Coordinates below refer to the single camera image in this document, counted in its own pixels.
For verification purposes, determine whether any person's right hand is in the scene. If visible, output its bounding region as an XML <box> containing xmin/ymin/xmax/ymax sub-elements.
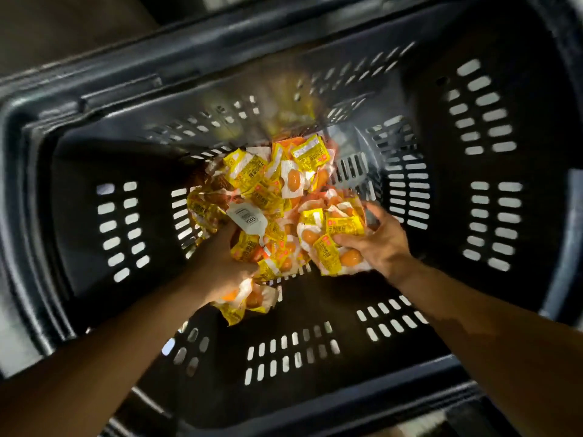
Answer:
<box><xmin>332</xmin><ymin>203</ymin><xmax>417</xmax><ymax>286</ymax></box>

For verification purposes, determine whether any person's left hand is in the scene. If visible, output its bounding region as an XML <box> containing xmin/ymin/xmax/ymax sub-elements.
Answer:
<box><xmin>185</xmin><ymin>221</ymin><xmax>262</xmax><ymax>308</ymax></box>

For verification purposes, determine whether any heap of yellow sausage bundles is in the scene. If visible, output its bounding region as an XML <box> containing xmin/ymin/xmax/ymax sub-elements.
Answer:
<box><xmin>186</xmin><ymin>134</ymin><xmax>340</xmax><ymax>274</ymax></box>

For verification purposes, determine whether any black shopping basket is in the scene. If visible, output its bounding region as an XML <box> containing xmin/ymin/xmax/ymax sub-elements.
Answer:
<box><xmin>0</xmin><ymin>0</ymin><xmax>583</xmax><ymax>437</ymax></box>

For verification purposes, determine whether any person's right forearm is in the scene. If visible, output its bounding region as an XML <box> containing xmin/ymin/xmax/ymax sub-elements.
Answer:
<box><xmin>394</xmin><ymin>261</ymin><xmax>583</xmax><ymax>437</ymax></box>

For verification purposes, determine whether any person's left forearm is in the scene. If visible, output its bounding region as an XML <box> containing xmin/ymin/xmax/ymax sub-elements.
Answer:
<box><xmin>0</xmin><ymin>268</ymin><xmax>215</xmax><ymax>437</ymax></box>

